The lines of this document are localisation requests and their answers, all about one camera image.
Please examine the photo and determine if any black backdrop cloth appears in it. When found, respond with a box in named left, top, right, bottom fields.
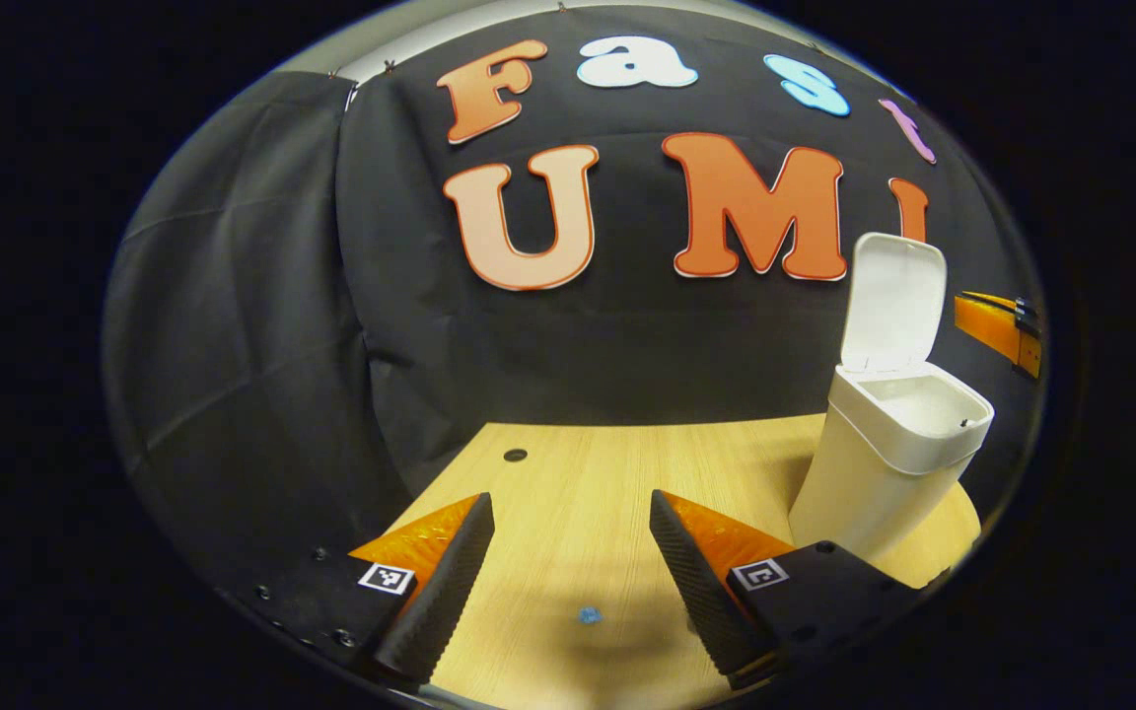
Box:
left=103, top=5, right=1047, bottom=593

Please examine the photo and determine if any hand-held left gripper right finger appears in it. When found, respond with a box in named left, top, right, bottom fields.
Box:
left=649, top=488, right=924, bottom=691

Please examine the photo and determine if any white desktop garbage bin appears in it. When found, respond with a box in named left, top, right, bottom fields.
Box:
left=788, top=233, right=995, bottom=563

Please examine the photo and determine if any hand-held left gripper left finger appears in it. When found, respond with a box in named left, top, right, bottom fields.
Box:
left=252, top=491, right=496, bottom=689

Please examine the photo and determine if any row of small backdrop clamps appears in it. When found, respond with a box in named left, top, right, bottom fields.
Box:
left=326, top=2, right=825, bottom=85

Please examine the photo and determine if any wooden desktop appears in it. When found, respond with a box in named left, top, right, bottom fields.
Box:
left=386, top=414, right=981, bottom=710

